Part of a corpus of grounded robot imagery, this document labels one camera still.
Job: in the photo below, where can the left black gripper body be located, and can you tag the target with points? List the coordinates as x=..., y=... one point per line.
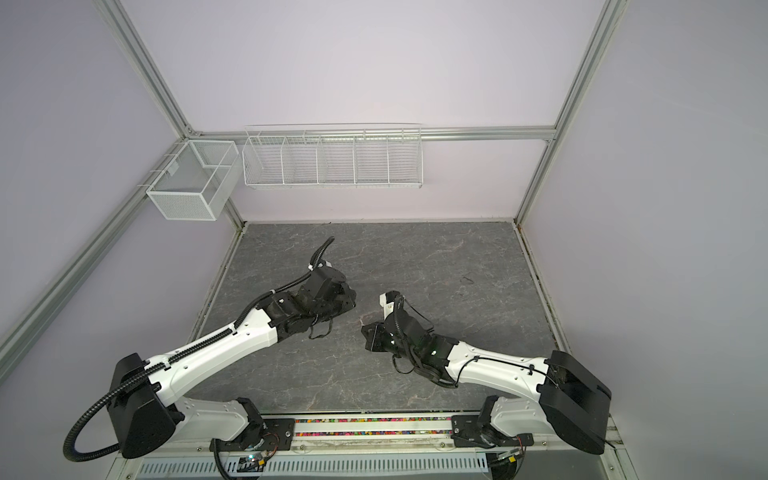
x=343, y=302

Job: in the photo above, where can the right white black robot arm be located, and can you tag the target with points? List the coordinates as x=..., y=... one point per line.
x=533, y=395

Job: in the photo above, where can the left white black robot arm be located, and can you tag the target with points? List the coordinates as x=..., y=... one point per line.
x=148, y=403

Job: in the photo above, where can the aluminium enclosure frame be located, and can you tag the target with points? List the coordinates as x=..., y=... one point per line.
x=19, y=341

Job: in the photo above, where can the white mesh box basket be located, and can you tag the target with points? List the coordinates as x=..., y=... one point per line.
x=198, y=180

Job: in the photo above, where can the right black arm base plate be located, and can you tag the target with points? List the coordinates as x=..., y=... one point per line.
x=469, y=432

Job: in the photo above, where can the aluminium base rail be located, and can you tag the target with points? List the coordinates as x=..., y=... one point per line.
x=372, y=433

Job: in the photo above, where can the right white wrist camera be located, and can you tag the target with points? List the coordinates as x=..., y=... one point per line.
x=392, y=303

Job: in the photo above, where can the white wire shelf basket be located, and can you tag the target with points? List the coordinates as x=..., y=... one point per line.
x=333, y=155

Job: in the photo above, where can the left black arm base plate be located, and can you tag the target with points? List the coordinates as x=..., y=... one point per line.
x=272, y=434

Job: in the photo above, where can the white vented cable duct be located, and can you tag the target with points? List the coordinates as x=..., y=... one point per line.
x=324, y=466

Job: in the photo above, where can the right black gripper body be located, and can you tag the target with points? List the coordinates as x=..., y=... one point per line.
x=384, y=342

